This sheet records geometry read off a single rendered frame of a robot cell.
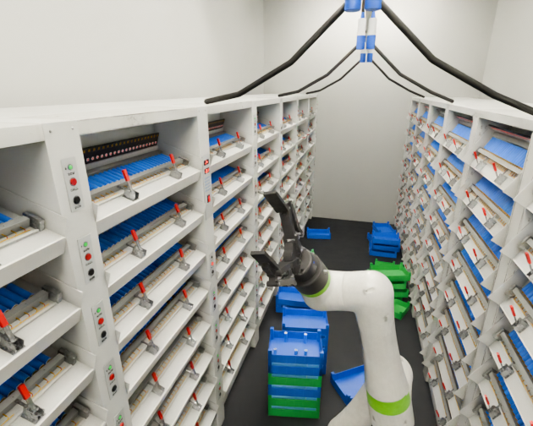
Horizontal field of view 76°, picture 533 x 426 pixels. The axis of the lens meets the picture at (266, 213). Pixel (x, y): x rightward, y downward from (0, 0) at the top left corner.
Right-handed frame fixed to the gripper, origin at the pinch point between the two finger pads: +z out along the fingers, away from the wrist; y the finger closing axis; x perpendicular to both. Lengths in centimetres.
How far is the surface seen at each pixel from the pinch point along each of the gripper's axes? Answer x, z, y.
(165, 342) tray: -65, -53, -13
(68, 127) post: -41.1, 23.4, 15.1
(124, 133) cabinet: -68, -3, 47
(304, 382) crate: -46, -151, -9
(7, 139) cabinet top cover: -39, 32, 3
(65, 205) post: -44.5, 13.7, 1.0
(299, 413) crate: -55, -168, -24
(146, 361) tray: -65, -46, -21
